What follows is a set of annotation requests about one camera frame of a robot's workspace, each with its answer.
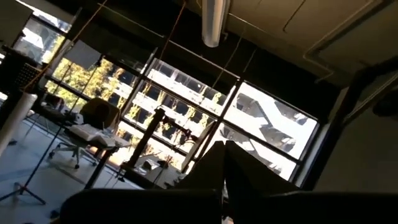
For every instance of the black perforated panel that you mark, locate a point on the black perforated panel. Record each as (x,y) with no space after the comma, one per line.
(18,73)

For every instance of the dark grey desk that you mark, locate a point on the dark grey desk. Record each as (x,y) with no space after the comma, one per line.
(140,177)

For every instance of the grey hanging panel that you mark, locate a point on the grey hanging panel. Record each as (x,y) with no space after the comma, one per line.
(82,54)

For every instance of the black desk post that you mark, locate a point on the black desk post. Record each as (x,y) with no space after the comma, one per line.
(146,137)

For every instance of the large window wall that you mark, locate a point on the large window wall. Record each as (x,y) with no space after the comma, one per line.
(270,118)

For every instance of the white papers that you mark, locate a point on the white papers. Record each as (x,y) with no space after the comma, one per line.
(90,133)

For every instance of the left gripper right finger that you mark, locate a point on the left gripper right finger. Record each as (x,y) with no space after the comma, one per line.
(252,177)

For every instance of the black side table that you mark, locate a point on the black side table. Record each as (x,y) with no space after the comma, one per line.
(99,165)

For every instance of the white floor stand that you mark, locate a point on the white floor stand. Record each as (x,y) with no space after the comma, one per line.
(15,121)

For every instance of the office chair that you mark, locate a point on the office chair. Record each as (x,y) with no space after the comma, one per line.
(99,113)

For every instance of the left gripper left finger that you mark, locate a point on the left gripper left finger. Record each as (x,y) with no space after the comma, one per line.
(208,174)

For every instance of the white ceiling lamp tube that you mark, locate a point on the white ceiling lamp tube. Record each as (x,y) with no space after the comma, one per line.
(213,21)

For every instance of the black tripod stand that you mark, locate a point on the black tripod stand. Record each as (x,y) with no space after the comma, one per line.
(22,187)

